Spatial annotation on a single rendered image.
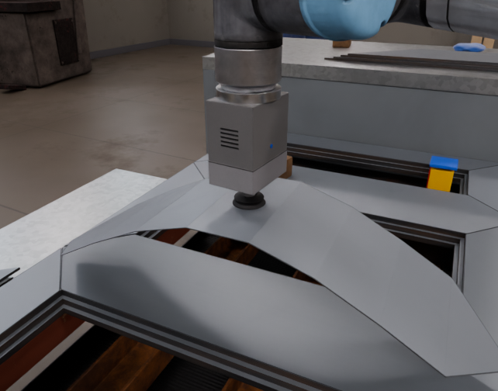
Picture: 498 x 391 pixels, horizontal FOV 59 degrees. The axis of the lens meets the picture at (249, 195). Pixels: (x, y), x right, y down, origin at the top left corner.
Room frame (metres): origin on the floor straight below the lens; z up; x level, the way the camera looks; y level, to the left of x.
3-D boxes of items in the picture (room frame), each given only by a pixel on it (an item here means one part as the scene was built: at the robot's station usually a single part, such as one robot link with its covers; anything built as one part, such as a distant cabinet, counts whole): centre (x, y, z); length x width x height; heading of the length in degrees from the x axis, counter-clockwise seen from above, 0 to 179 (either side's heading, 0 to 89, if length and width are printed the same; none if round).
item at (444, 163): (0.96, -0.46, 0.88); 0.06 x 0.06 x 0.02; 65
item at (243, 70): (0.51, 0.00, 1.19); 0.08 x 0.08 x 0.05
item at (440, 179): (0.96, -0.46, 0.78); 0.05 x 0.05 x 0.19; 65
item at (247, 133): (0.52, 0.01, 1.11); 0.10 x 0.09 x 0.16; 58
